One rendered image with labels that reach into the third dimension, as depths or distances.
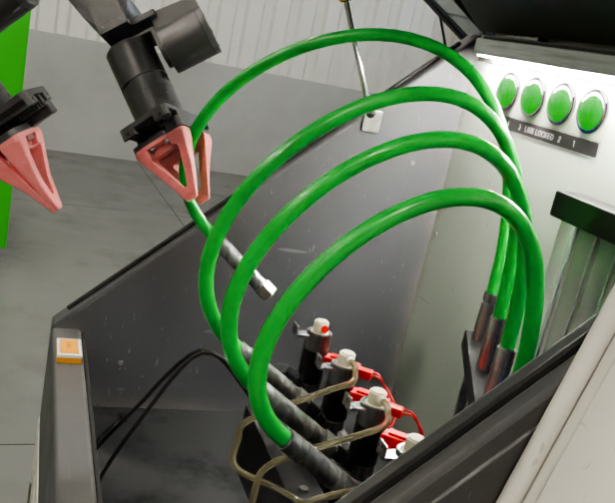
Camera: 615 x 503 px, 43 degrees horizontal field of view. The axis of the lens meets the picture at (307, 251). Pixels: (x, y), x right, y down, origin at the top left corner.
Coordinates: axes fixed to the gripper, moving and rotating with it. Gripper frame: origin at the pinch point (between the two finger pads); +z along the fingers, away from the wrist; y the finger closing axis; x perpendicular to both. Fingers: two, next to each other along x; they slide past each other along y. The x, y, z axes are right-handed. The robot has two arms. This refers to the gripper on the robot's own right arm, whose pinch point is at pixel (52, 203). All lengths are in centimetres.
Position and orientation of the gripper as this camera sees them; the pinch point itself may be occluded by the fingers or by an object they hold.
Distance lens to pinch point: 76.0
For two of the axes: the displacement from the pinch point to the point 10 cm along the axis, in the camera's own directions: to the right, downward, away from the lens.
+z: 5.5, 8.0, 2.5
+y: 8.4, -5.3, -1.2
